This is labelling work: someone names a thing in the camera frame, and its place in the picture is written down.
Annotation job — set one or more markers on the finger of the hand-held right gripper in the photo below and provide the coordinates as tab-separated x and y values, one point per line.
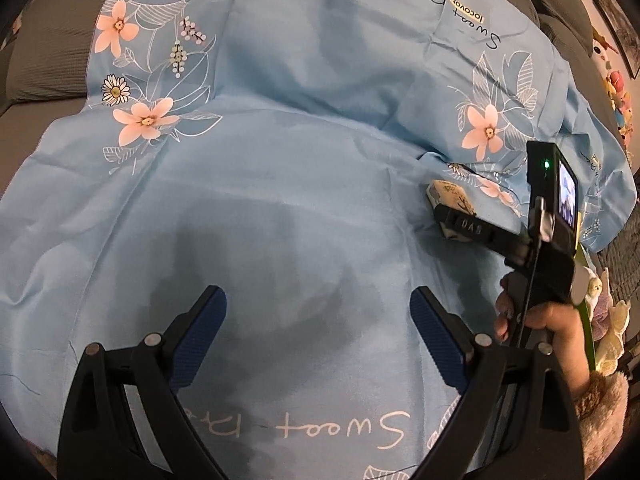
467	225

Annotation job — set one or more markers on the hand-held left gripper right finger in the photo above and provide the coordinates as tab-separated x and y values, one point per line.
440	340

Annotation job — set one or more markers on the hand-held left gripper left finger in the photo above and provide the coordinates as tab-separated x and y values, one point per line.
200	340

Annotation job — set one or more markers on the small patterned tissue packet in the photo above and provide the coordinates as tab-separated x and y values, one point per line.
447	192

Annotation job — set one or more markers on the white and tan plush toy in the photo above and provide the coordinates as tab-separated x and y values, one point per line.
617	320

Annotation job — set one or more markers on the green box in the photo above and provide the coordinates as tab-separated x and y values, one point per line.
590	345

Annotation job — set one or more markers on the person's right forearm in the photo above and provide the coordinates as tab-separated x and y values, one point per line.
602	410

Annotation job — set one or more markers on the person's right hand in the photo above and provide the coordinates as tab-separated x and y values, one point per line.
565	325

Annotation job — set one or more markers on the blue floral bedsheet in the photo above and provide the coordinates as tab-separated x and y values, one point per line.
300	160

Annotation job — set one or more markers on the row of colourful small toys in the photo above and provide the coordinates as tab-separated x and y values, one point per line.
615	85

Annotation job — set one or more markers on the framed wall picture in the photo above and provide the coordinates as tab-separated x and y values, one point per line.
620	25

